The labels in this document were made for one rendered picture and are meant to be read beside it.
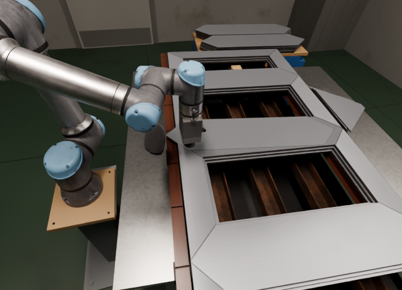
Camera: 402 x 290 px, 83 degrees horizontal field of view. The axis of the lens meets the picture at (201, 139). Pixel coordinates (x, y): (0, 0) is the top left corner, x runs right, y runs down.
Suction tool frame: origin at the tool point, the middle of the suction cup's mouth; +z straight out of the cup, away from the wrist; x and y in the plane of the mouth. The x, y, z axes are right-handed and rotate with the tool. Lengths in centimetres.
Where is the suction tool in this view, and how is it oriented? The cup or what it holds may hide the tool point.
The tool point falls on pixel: (189, 143)
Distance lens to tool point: 84.5
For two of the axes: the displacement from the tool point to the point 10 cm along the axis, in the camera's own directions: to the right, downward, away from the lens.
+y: -2.3, -7.3, 6.4
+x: -9.7, 1.3, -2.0
